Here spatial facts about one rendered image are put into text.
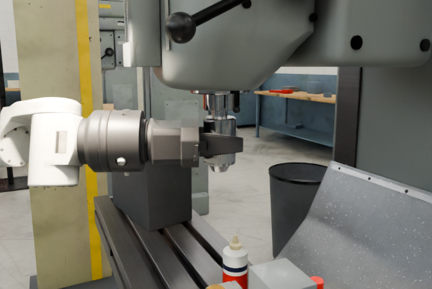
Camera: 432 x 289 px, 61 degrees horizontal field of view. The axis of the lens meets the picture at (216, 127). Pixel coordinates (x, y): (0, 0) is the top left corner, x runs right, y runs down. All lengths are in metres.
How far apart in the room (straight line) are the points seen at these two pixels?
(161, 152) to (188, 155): 0.04
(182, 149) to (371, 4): 0.30
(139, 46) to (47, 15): 1.76
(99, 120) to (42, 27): 1.71
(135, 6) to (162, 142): 0.17
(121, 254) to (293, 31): 0.55
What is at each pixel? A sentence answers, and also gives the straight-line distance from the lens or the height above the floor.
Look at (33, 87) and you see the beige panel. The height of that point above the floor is 1.23.
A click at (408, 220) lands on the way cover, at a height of 1.07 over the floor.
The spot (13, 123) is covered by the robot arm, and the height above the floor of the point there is 1.26.
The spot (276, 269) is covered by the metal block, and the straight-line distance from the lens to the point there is 0.45.
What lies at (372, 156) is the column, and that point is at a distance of 0.81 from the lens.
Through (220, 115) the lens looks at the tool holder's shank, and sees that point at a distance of 0.51.
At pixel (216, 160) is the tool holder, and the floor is 1.21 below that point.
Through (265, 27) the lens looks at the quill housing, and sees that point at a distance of 0.44.
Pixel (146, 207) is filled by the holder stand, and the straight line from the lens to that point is 0.86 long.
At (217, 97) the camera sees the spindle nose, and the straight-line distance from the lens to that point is 0.50.
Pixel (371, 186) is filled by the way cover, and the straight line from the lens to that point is 0.80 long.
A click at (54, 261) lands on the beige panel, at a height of 0.21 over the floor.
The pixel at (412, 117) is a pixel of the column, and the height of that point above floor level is 1.25.
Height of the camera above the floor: 1.34
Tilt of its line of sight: 10 degrees down
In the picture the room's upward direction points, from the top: straight up
